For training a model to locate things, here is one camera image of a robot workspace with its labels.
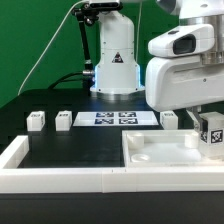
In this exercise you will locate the white square table top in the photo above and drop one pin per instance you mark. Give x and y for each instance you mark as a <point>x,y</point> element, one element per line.
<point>164,148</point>

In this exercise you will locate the white sheet with tags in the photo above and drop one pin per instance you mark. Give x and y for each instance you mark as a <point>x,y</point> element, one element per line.
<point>117,118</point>

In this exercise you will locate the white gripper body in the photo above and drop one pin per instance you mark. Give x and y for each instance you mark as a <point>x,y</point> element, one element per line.
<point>182,82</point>

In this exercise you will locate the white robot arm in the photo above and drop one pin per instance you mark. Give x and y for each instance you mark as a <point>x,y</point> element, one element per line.
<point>200,32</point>

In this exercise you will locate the white U-shaped fence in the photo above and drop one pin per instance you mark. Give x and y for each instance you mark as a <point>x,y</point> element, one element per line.
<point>102,180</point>

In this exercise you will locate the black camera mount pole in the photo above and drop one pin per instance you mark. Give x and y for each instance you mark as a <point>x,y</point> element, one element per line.
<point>86,16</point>

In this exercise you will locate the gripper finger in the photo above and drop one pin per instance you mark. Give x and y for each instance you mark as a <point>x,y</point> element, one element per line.
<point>193,112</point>

